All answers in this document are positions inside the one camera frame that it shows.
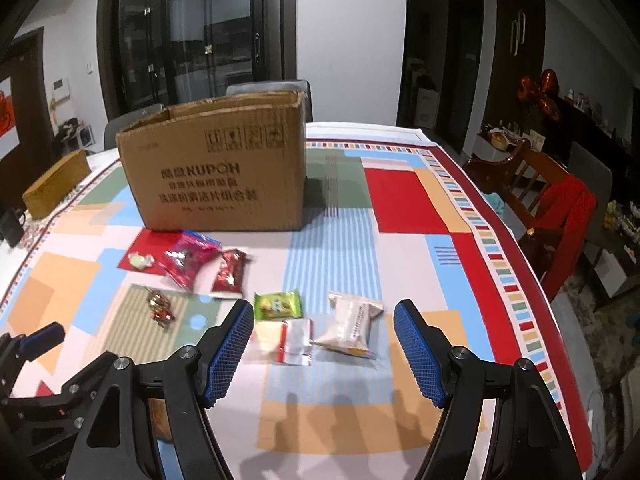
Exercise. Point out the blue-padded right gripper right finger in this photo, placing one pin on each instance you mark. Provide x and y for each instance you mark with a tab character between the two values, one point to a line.
434	362

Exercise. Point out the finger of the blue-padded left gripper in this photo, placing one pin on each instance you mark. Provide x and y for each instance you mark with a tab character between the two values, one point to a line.
33	346

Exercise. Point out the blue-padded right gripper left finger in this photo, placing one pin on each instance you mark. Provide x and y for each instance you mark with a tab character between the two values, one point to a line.
221	349

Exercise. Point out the green small snack packet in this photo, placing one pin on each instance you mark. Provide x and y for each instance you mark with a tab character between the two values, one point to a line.
278	306

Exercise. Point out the clear packet yellow cake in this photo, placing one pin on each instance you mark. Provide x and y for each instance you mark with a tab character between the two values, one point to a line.
282	342

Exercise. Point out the dark red snack packet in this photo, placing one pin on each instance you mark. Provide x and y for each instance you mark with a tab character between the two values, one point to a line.
228	282

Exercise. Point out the gold candy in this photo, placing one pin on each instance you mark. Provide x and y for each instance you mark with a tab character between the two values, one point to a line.
160	307

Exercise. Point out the white pastry packet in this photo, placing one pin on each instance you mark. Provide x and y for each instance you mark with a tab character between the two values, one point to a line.
349	329

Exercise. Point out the pink transparent snack bag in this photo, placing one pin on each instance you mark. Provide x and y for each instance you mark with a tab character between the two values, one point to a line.
184	261

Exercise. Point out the colourful patchwork tablecloth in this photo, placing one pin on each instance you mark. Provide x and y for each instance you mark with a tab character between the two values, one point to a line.
387	216

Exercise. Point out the black small bag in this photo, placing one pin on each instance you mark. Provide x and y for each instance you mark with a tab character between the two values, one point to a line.
12	226

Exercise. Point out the woven yellow tissue box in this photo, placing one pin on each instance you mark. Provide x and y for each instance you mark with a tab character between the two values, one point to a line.
44	195

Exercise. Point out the brown cardboard box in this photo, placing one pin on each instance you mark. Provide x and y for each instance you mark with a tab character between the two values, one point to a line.
236	163

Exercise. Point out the red wooden chair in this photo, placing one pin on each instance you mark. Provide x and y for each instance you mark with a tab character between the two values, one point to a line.
554	206

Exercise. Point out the red fu door poster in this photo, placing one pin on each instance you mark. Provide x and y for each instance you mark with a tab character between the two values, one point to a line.
8	131

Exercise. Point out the grey dining chair left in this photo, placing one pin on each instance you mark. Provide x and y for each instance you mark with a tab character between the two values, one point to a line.
115	125

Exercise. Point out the grey dining chair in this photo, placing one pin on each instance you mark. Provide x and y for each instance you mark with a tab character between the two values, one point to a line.
115	125
300	85

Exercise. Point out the grey dining chair centre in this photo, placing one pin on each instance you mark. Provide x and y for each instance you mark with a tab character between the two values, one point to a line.
300	85

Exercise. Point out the red heart balloons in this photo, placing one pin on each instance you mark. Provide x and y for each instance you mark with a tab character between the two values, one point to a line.
541	91

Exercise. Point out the glass sliding door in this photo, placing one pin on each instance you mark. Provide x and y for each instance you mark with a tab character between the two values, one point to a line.
174	51

